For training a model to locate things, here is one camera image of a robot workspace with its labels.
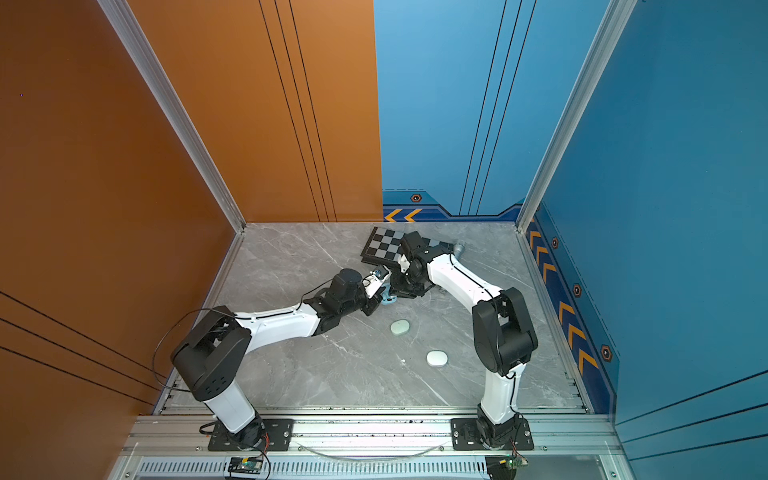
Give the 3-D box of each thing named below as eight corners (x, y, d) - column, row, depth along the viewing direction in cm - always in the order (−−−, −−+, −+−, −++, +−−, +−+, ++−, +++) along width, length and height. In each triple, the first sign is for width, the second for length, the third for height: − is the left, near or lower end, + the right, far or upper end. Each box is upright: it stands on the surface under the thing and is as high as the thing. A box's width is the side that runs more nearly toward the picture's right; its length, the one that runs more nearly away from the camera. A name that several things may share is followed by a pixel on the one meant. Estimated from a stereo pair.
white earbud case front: (426, 366, 87) (427, 363, 85) (425, 353, 89) (426, 350, 87) (448, 366, 87) (449, 363, 85) (446, 353, 89) (447, 350, 87)
